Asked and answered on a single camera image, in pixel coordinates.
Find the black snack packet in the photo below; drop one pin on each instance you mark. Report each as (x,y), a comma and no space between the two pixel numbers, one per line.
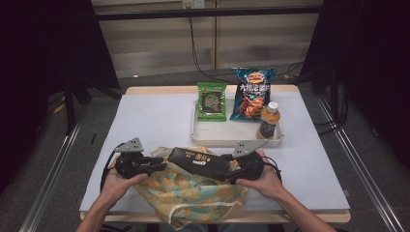
(199,162)

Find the black metal stand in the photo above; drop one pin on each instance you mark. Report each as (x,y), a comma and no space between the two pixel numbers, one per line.
(69,109)
(335,96)

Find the orange and teal fabric bag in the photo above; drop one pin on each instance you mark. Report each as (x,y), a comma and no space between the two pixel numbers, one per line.
(193,196)

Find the orange juice bottle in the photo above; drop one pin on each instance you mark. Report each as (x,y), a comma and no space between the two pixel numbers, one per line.
(268,124)

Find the dark curtain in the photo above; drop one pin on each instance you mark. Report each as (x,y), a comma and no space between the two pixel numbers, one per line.
(377,64)
(38,64)

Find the person's right hand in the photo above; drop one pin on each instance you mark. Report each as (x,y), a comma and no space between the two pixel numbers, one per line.
(267,183)

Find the person's left hand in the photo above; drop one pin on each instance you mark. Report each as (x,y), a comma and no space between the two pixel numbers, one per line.
(116,188)

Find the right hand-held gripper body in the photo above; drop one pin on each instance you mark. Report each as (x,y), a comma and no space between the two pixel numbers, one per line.
(249,167)

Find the blue chip bag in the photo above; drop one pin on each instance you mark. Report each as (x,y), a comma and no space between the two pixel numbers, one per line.
(253,93)

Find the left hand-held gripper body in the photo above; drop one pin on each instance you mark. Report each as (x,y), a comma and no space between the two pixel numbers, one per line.
(132,164)

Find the person's clothing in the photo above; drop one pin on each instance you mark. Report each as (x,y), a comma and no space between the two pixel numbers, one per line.
(241,228)

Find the aluminium floor rail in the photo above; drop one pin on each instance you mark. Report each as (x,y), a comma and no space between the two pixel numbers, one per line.
(54,174)
(357,161)

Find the yellow tape piece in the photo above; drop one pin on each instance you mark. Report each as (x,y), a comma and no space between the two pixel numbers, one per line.
(59,108)

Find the white wall socket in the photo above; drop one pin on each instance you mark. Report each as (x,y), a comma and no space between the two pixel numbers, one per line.
(193,4)

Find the black horizontal bar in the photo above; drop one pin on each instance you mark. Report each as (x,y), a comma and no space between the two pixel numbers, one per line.
(209,13)

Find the pale blue table mat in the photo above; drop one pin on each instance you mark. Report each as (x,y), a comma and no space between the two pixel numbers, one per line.
(306,180)

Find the wooden table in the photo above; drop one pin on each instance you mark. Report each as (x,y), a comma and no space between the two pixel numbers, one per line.
(161,89)

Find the white plastic tray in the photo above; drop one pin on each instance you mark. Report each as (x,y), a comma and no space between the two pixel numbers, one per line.
(225,132)

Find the green snack packet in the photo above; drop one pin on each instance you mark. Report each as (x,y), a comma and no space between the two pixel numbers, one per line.
(211,103)

